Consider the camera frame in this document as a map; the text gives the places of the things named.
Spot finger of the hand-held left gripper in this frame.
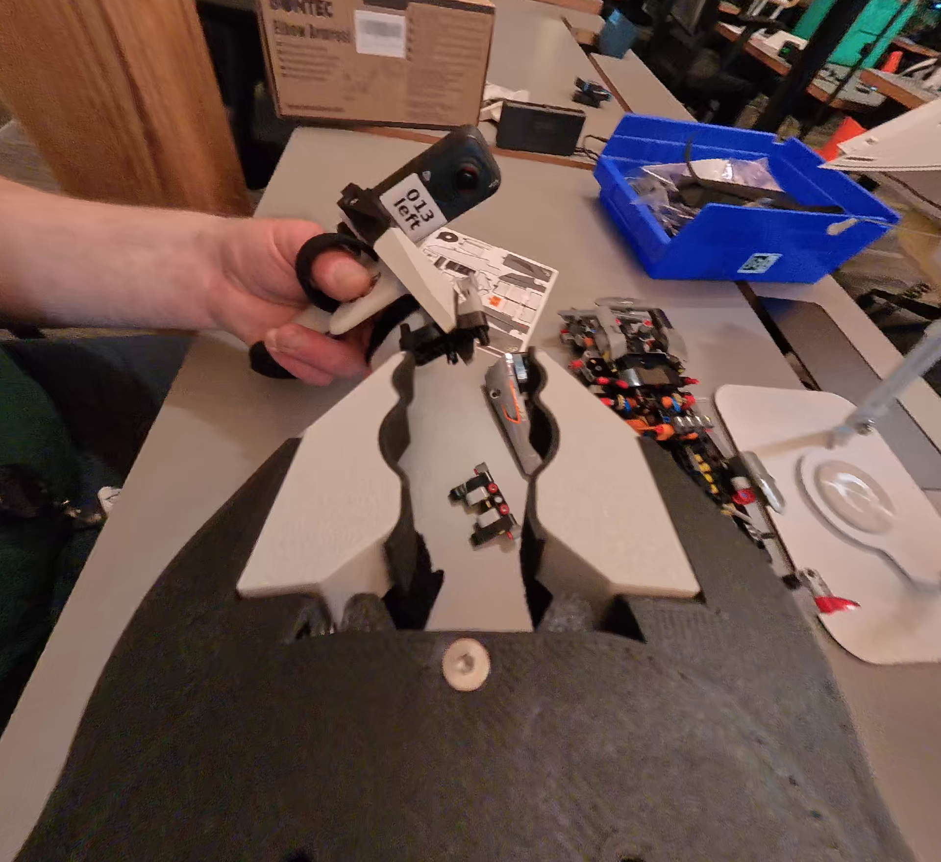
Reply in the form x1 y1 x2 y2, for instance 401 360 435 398
375 227 463 334

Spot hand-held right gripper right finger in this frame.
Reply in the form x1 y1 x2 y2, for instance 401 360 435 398
518 349 701 633

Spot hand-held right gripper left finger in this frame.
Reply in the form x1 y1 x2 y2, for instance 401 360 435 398
237 352 446 631

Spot black lego beam assembly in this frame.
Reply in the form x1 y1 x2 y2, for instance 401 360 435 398
399 272 492 368

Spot black lego assembly red pins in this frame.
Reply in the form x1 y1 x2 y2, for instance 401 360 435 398
448 463 523 548

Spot person's left forearm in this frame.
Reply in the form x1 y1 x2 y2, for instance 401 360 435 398
0 174 236 334

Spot lego sticker sheet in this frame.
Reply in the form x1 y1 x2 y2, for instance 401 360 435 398
422 230 560 356

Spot grey lego panels orange stripes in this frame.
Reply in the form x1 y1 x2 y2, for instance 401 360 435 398
484 351 548 477

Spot large lego vehicle model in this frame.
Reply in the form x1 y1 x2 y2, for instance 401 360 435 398
559 297 861 616

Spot cardboard box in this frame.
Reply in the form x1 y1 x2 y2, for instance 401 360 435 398
250 0 495 130

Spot clear plastic bags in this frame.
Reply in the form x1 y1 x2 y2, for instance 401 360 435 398
625 156 780 238

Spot white rounded board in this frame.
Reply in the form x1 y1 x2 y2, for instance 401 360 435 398
715 384 941 665

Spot person's dark trousers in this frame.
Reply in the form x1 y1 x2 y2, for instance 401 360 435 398
0 333 192 694

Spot blue plastic bin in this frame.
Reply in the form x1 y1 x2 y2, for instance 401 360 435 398
593 114 901 284

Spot black pole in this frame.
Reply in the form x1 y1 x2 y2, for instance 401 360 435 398
757 0 923 131

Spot green plastic case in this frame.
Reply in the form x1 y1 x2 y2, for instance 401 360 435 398
794 0 927 69

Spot wooden post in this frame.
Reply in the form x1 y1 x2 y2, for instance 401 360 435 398
0 0 251 216

